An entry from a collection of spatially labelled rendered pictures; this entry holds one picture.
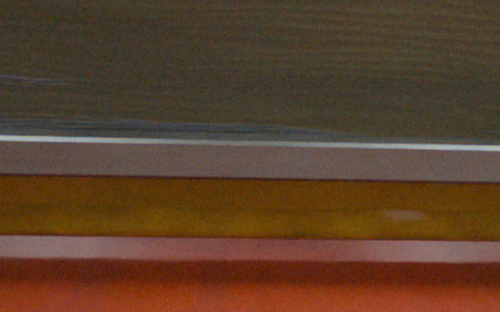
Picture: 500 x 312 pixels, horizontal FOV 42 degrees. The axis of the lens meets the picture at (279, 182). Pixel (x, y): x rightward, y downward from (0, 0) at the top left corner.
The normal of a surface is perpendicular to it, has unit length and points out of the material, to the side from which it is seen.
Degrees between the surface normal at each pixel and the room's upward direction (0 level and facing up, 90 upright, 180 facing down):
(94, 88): 90
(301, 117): 90
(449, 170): 90
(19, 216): 90
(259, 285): 0
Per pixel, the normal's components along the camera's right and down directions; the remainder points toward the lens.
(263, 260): 0.03, -0.97
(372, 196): 0.05, 0.24
